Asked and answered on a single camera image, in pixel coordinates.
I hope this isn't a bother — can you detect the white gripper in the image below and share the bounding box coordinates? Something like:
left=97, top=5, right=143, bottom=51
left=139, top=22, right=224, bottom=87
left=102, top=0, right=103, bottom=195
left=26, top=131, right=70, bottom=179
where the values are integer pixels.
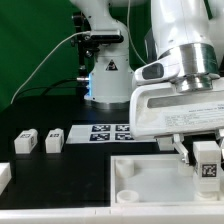
left=129, top=81, right=224, bottom=164

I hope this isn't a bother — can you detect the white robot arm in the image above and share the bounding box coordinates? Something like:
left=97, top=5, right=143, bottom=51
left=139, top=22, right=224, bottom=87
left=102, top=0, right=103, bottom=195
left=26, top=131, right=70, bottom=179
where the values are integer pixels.
left=70, top=0, right=224, bottom=156

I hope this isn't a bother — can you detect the white sheet with tags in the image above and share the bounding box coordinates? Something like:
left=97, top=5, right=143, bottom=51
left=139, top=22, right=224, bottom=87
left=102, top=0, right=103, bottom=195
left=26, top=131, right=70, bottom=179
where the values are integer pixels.
left=65, top=123, right=158, bottom=145

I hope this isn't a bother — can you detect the white left obstacle block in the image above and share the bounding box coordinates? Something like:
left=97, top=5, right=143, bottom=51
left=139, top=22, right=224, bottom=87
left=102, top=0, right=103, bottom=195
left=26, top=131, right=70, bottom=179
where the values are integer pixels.
left=0, top=163, right=11, bottom=195

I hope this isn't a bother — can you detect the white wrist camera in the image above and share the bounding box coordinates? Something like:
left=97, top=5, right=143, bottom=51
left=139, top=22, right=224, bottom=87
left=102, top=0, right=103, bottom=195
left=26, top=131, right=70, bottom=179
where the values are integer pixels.
left=132, top=62, right=180, bottom=86

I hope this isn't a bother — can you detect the white front wall strip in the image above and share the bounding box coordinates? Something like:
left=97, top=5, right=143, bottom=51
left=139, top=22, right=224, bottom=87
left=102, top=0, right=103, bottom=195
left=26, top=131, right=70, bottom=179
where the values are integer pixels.
left=0, top=205, right=224, bottom=224

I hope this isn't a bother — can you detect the white cable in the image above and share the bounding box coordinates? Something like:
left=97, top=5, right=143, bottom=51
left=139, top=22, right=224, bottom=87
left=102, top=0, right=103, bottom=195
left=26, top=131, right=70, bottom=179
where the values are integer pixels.
left=10, top=30, right=92, bottom=105

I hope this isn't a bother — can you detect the black cable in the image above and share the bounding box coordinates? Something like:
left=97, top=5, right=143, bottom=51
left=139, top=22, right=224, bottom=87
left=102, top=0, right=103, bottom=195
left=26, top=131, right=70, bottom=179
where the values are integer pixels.
left=14, top=78, right=88, bottom=100

